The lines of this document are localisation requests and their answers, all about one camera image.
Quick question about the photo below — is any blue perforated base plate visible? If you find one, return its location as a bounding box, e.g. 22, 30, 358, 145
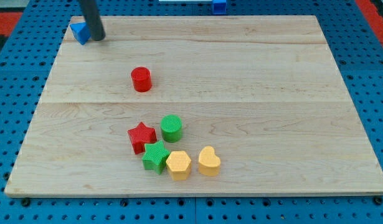
0, 1, 383, 223

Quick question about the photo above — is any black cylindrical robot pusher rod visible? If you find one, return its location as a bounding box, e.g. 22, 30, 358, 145
78, 0, 106, 41

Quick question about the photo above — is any green cylinder block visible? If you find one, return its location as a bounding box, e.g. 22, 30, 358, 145
161, 114, 182, 143

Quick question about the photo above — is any yellow heart block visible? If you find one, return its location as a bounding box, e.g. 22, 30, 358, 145
198, 146, 221, 177

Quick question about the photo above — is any red cylinder block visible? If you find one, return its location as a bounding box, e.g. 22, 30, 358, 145
131, 67, 152, 92

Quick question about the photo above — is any blue triangle block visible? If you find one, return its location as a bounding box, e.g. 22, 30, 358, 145
70, 22, 91, 45

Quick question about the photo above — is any red star block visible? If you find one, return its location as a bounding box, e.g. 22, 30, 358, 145
127, 122, 157, 154

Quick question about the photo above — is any blue cube block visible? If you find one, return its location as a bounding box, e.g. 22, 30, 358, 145
212, 0, 227, 15

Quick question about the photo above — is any yellow hexagon block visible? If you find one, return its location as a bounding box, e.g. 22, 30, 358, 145
166, 151, 191, 181

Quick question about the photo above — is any green star block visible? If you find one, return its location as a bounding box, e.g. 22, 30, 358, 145
142, 140, 171, 175

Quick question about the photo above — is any light wooden board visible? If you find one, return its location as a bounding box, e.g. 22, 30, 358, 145
4, 16, 383, 198

